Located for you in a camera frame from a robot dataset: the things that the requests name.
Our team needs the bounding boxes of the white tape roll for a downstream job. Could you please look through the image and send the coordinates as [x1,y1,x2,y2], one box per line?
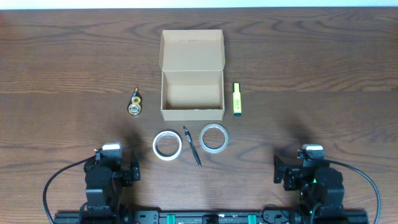
[152,131,182,161]

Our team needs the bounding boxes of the black yellow correction tape dispenser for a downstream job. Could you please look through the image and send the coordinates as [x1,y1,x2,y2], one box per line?
[127,87,142,116]

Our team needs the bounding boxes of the black pen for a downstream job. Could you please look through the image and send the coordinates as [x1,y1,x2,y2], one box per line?
[183,126,202,167]

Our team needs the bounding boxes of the clear tape roll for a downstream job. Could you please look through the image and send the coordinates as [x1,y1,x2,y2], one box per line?
[199,123,229,154]

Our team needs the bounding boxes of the yellow highlighter marker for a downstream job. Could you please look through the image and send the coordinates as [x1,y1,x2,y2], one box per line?
[233,83,242,116]

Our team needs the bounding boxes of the brown cardboard box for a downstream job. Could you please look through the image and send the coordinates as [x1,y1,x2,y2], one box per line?
[159,29,225,121]

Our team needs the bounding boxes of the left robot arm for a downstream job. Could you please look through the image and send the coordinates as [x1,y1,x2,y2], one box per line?
[84,149,141,223]

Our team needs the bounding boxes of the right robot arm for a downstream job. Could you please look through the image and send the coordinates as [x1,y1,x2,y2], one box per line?
[274,146,346,223]

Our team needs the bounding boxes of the right black cable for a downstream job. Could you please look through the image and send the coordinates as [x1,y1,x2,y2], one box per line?
[323,158,382,224]

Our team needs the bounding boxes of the black cable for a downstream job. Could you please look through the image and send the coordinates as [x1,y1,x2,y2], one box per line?
[323,158,382,224]
[42,155,96,224]

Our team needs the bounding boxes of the left black cable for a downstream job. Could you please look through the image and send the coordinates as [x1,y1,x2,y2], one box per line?
[42,155,96,224]

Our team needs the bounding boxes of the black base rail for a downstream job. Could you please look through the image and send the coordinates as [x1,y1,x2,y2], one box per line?
[54,209,369,224]

